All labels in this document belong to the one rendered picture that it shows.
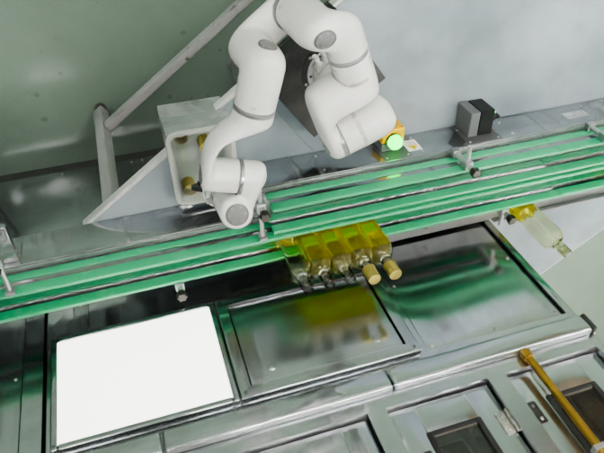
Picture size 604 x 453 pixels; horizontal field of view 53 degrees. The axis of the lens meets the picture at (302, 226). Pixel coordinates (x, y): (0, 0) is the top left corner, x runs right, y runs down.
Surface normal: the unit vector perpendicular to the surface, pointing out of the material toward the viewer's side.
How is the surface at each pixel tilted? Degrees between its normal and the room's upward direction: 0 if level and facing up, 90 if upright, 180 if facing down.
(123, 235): 90
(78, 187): 90
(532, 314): 90
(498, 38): 0
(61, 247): 90
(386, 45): 0
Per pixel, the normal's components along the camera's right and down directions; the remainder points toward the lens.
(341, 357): -0.02, -0.78
